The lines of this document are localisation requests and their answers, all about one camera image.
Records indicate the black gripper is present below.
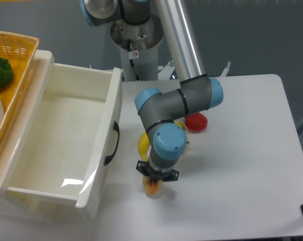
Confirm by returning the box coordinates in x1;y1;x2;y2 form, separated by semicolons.
136;161;179;183

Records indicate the round orange bread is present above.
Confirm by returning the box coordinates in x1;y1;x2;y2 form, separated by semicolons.
142;176;164;199

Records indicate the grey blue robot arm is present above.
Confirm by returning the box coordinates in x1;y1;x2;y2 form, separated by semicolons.
80;1;224;182

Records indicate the yellow banana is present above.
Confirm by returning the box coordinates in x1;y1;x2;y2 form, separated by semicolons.
137;120;186;161

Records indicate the red bell pepper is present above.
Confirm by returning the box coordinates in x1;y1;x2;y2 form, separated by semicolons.
185;112;208;132

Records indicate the white open drawer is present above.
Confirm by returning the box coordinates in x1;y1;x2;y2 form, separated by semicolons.
8;64;122;219

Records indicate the white drawer cabinet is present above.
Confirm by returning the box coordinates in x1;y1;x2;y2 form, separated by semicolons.
0;49;56;221

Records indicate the green bell pepper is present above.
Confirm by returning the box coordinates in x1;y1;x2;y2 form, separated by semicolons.
0;57;14;88

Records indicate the yellow woven basket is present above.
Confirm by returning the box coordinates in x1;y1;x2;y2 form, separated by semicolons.
0;31;39;149

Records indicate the black drawer handle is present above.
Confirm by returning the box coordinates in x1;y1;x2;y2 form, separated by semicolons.
104;121;120;166

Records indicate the white metal bracket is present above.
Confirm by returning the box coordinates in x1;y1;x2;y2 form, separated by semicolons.
219;61;231;77

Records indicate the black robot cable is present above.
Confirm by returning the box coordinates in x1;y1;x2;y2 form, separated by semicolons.
127;39;141;81

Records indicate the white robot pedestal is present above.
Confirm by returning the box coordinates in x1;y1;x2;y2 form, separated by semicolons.
110;14;164;81

